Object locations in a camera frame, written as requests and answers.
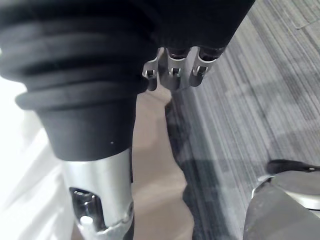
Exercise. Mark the white bed sheet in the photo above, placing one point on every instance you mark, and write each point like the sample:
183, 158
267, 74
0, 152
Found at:
27, 180

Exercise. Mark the beige bed skirt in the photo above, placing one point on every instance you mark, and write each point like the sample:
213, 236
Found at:
157, 162

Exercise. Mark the dark robot foot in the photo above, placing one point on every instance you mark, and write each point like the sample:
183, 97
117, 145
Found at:
292, 166

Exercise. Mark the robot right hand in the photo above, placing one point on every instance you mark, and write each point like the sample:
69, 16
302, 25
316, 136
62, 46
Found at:
82, 62

